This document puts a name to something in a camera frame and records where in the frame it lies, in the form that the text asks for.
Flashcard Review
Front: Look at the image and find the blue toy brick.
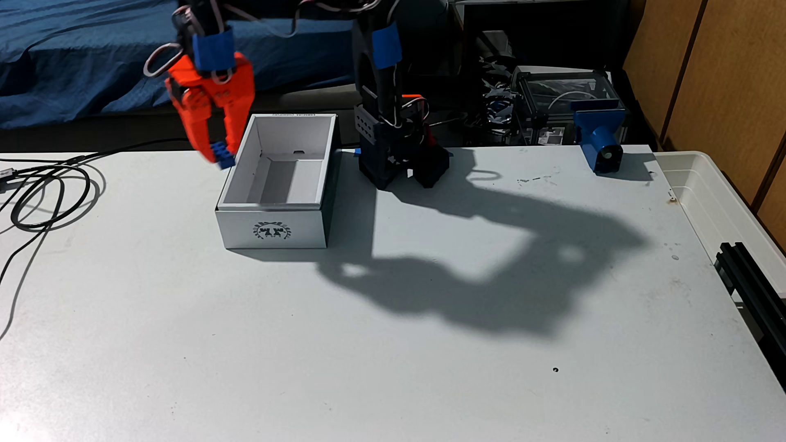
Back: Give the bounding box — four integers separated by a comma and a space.
212, 141, 237, 169

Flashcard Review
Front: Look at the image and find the white cardboard box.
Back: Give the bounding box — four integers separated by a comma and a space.
215, 113, 340, 250

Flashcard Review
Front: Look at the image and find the blue bed sheet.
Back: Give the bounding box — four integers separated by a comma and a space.
0, 0, 360, 130

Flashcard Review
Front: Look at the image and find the white plastic bin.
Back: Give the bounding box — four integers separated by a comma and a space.
654, 150, 786, 295

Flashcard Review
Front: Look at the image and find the brown wooden cabinet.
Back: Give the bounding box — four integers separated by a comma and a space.
623, 0, 786, 246

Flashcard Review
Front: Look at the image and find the black cable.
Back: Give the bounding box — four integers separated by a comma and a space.
0, 138, 203, 338

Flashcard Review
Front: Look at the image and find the clear enclosure with black frame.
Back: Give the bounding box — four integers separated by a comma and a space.
513, 66, 627, 147

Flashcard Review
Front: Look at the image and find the blue printed camera mount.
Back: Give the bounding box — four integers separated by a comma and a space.
572, 101, 628, 174

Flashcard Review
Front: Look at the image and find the black aluminium rail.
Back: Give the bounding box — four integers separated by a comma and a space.
715, 242, 786, 388

